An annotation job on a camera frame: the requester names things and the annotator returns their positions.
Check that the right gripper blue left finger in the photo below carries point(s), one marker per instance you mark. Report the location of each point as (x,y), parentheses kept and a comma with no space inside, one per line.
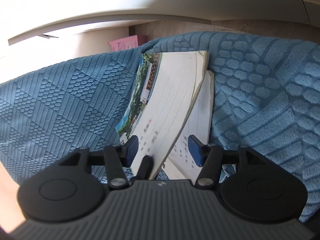
(115,159)

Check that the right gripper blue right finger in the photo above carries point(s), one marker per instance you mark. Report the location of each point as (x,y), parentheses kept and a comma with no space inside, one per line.
(209,158)

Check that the white school notebook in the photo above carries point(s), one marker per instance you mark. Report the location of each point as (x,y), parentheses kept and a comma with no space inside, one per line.
(180,164)
(164,93)

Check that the blue textured sofa cover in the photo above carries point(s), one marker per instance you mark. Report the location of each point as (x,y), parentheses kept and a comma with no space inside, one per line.
(266,97)

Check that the pink paper sheet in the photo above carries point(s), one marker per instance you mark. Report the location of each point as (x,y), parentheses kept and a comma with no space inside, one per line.
(128,42)

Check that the white desk with grey edge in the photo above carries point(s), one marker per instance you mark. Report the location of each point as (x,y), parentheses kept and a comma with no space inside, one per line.
(97,18)

